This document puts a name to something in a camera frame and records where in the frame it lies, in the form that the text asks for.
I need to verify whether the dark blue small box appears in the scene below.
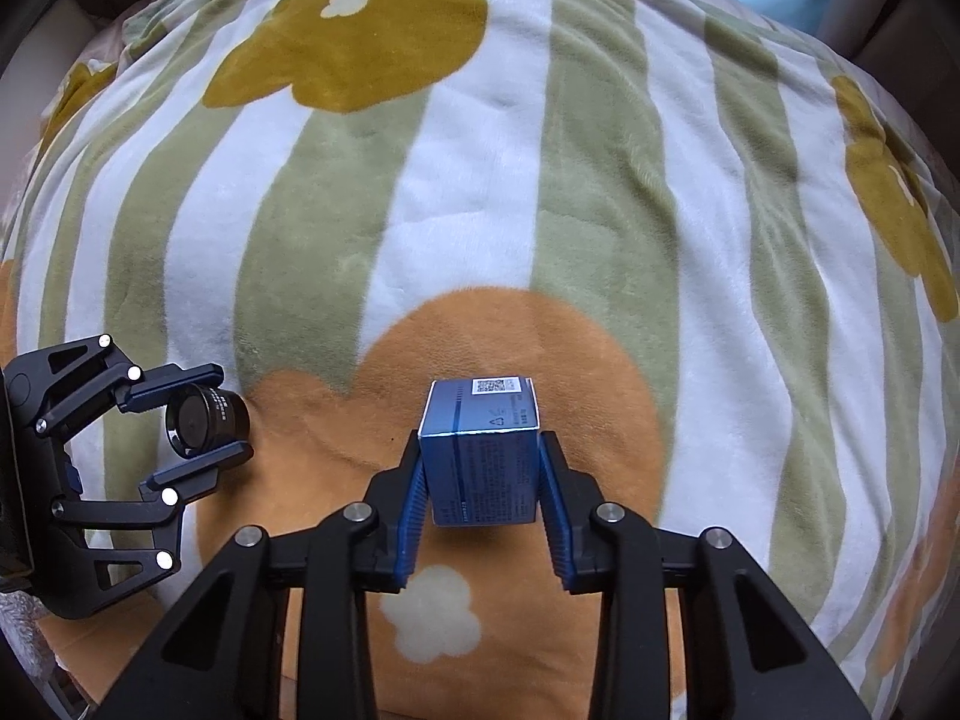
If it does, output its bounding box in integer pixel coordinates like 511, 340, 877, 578
418, 376, 540, 528

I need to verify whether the floral striped fleece blanket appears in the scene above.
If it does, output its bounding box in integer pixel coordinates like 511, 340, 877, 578
2, 0, 958, 718

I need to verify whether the brown cardboard box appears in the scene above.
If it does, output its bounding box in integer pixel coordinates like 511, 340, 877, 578
0, 592, 99, 718

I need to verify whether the cream padded headboard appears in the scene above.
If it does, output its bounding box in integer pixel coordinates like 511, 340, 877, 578
0, 0, 96, 203

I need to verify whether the black round jar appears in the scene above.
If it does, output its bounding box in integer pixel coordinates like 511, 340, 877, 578
164, 385, 251, 458

